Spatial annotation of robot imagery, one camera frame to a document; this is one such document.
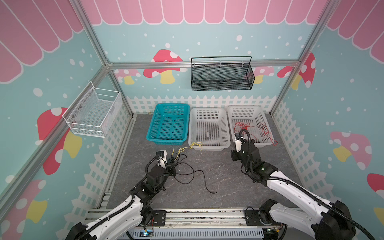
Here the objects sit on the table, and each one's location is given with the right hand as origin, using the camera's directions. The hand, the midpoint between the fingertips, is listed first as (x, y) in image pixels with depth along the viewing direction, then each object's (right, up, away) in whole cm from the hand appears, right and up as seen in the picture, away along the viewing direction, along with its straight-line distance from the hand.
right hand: (233, 143), depth 81 cm
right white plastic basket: (+23, +17, +35) cm, 45 cm away
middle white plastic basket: (-10, +10, +31) cm, 34 cm away
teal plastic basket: (-41, +12, +31) cm, 53 cm away
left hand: (-33, -10, +1) cm, 34 cm away
